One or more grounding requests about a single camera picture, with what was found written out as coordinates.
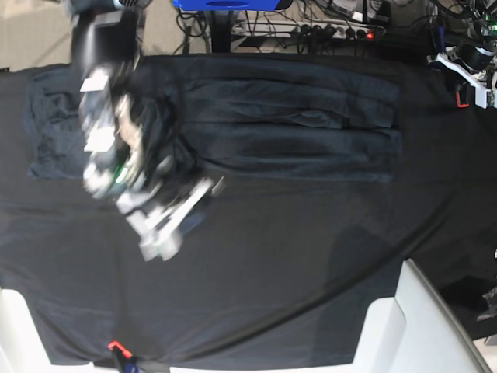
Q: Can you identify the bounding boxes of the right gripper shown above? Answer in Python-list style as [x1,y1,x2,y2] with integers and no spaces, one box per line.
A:
[79,65,223,261]

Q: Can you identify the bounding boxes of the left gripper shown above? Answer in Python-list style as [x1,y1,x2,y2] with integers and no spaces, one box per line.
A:
[427,43,496,109]

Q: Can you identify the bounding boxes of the dark grey T-shirt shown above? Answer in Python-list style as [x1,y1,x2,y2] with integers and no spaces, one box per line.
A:
[23,67,401,182]

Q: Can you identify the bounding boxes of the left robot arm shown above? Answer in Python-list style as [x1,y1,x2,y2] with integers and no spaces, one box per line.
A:
[427,1,496,109]

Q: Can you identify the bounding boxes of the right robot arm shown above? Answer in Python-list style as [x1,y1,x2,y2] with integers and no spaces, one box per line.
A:
[71,1,218,261]

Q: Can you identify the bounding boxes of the red and black clamp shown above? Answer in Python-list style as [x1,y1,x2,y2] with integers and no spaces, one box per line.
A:
[454,82,470,109]

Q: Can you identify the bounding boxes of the blue plastic box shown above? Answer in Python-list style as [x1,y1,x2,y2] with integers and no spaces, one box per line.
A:
[172,0,280,12]

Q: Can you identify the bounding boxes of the black metal table leg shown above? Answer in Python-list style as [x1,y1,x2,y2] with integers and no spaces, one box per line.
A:
[206,11,239,54]

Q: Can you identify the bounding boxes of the white power strip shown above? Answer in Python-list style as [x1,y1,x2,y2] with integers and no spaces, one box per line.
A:
[231,19,386,41]

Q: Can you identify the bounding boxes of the black table cloth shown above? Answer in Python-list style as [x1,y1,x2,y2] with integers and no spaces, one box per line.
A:
[1,54,496,370]

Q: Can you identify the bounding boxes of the red clamp at front edge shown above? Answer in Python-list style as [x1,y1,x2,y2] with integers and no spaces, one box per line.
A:
[107,340,133,360]

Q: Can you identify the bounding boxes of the blue clamp post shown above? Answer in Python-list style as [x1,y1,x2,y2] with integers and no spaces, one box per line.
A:
[433,25,446,54]

